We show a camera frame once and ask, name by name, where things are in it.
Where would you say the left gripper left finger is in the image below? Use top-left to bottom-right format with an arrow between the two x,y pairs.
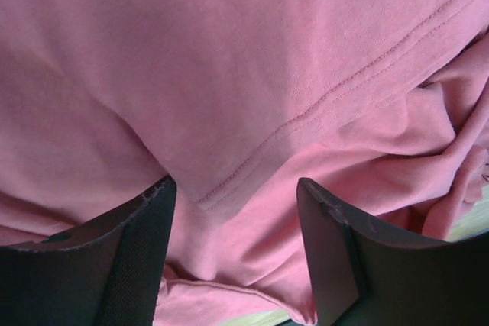
1,176 -> 176,325

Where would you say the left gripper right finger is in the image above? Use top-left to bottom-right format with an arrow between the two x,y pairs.
296,178 -> 488,326

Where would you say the pink t shirt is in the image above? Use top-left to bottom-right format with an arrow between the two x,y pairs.
1,0 -> 488,325

